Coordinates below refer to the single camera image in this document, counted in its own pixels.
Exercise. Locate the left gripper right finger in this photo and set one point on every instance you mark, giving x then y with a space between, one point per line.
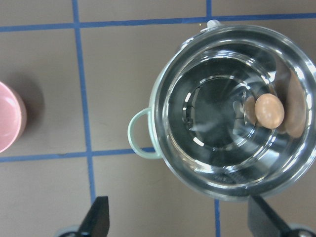
263 221

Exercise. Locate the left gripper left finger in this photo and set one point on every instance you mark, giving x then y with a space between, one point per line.
97 221

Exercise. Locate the brown egg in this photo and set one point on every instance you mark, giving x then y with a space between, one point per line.
269 111

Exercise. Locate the mint green electric pot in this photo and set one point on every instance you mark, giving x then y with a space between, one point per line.
201 115

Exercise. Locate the pink bowl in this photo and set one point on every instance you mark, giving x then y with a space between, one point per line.
13 116

